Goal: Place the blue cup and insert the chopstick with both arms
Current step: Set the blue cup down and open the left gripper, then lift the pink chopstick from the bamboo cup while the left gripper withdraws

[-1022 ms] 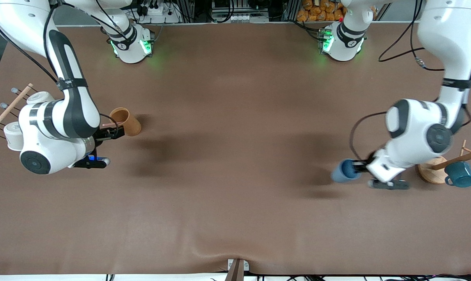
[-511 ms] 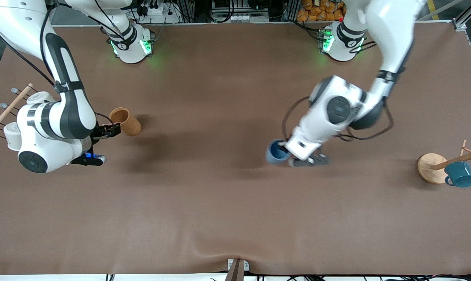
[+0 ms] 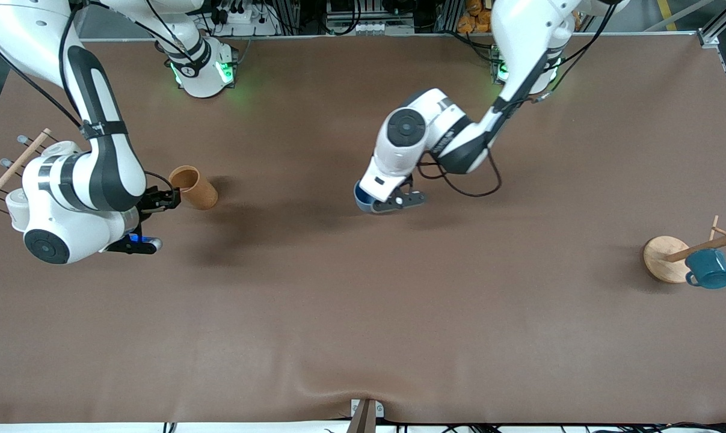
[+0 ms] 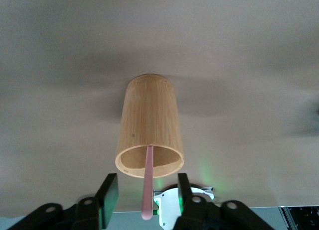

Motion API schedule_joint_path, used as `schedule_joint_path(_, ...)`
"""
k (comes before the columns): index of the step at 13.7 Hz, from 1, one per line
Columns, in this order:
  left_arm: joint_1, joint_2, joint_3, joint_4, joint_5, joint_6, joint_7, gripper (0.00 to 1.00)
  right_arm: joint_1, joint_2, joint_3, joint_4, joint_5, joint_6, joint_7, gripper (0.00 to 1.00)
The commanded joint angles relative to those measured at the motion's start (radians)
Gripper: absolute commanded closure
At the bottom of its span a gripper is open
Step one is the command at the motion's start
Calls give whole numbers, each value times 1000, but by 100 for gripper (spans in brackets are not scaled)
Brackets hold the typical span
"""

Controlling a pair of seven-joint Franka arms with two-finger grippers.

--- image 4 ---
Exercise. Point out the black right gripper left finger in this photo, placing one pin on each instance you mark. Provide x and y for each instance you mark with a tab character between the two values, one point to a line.
109	197

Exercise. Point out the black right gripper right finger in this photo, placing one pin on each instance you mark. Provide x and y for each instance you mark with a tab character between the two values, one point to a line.
185	197

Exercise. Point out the bamboo wooden cup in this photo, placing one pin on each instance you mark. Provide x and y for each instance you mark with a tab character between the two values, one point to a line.
149	115

